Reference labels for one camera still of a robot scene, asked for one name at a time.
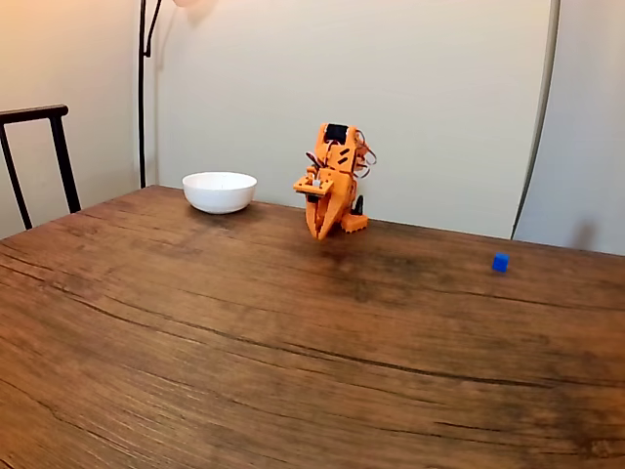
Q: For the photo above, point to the blue cube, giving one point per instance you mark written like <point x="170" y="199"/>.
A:
<point x="500" y="263"/>

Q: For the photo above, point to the white bowl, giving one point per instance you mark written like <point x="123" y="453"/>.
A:
<point x="220" y="195"/>

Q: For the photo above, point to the black power plug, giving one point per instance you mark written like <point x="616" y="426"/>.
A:
<point x="360" y="206"/>

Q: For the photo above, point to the black floor lamp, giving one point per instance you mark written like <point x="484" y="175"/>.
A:
<point x="141" y="98"/>

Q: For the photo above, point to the black chair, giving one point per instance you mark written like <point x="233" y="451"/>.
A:
<point x="58" y="146"/>

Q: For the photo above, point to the orange gripper camera mount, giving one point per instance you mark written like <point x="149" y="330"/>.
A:
<point x="305" y="185"/>

